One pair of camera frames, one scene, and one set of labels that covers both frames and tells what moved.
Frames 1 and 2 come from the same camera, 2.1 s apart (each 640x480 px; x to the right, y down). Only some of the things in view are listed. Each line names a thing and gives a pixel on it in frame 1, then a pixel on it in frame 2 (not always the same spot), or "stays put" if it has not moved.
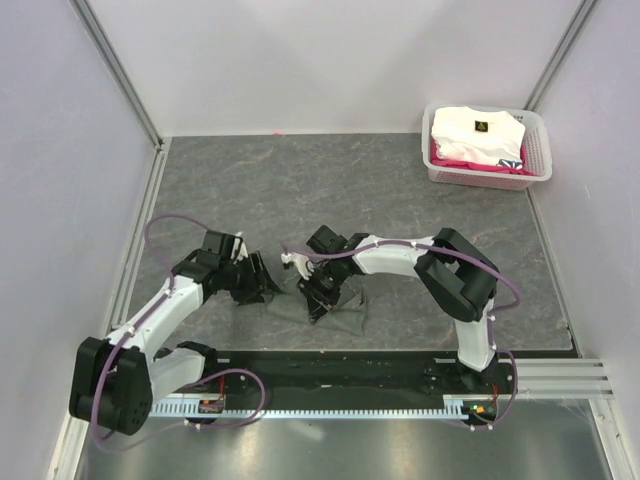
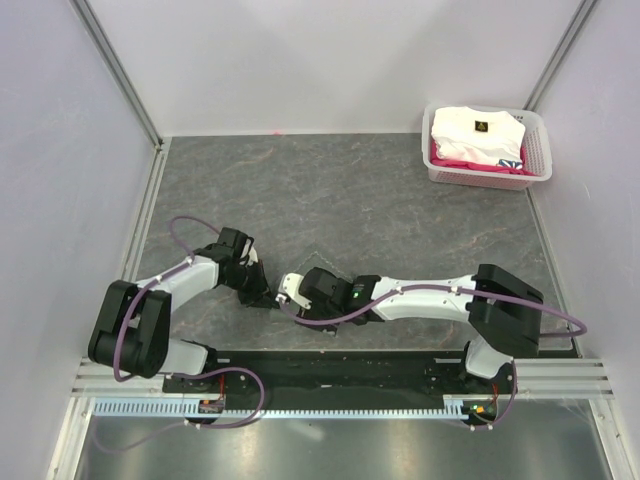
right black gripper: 319,303 → 327,328
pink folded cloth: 436,159 stays put
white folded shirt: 477,135 stays put
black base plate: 353,373 stays put
